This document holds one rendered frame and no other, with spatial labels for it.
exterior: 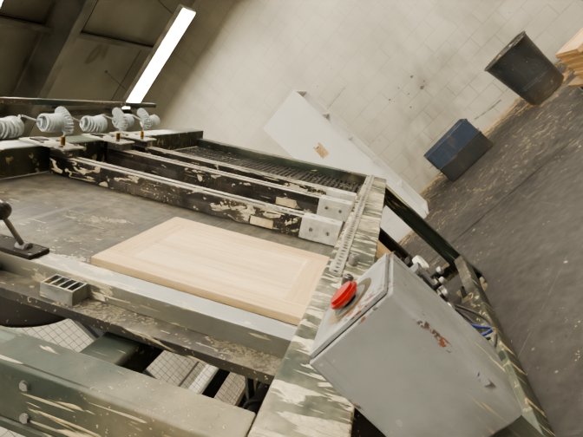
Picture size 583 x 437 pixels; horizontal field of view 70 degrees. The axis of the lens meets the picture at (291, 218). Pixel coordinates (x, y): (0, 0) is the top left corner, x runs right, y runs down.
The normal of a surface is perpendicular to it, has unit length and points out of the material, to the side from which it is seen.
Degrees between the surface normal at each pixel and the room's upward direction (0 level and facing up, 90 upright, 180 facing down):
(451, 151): 90
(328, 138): 90
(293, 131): 90
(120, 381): 60
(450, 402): 90
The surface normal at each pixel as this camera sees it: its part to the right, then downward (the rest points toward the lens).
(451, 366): -0.24, 0.24
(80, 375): 0.18, -0.94
